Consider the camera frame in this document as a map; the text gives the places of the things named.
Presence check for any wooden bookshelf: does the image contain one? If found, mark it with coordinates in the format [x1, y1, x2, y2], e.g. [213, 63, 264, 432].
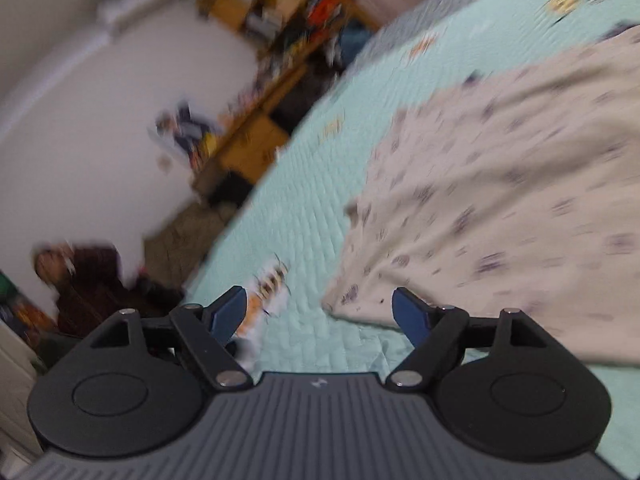
[197, 0, 381, 61]

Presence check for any green bee quilt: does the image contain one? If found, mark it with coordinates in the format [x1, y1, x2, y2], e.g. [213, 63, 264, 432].
[185, 0, 640, 476]

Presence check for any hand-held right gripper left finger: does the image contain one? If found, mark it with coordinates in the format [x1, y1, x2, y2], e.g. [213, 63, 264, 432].
[90, 285, 253, 391]

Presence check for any olive jacket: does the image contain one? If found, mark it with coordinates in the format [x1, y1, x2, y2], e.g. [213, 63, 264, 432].
[145, 202, 241, 281]

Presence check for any wooden desk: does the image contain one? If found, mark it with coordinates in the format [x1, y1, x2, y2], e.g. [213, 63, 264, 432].
[192, 50, 311, 201]

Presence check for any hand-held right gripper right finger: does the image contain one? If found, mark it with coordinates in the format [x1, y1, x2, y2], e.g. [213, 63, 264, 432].
[385, 287, 551, 393]

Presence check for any wall poster of uniformed child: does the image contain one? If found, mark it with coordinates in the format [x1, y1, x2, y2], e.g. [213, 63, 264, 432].
[147, 102, 223, 168]

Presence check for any black chair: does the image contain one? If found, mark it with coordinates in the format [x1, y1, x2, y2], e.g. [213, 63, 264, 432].
[207, 170, 256, 206]

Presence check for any white air conditioner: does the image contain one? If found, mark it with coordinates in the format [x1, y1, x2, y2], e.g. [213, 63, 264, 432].
[97, 0, 176, 36]

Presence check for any beige printed pajama top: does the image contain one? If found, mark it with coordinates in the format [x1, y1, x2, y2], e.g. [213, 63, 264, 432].
[320, 25, 640, 366]

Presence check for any dark brown cloth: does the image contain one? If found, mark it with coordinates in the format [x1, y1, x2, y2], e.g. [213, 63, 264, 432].
[32, 242, 186, 341]

